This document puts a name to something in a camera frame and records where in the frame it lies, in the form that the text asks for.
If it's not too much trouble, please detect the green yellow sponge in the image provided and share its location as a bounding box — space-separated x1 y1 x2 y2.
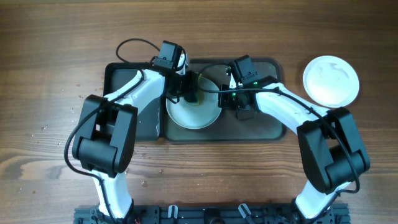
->
184 93 204 106

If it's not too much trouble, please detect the light blue plate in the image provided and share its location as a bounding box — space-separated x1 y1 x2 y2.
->
166 90 221 129

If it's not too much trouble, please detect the cream white plate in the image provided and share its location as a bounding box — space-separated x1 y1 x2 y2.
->
303 55 359 108

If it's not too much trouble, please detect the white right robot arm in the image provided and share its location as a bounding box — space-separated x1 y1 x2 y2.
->
218 77 371 223

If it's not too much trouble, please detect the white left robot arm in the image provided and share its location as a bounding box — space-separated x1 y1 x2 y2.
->
64 63 197 223

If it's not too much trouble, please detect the grey serving tray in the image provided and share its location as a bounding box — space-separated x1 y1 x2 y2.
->
160 57 287 144

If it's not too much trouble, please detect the black water tray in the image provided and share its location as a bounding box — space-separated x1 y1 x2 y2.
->
103 63 163 141

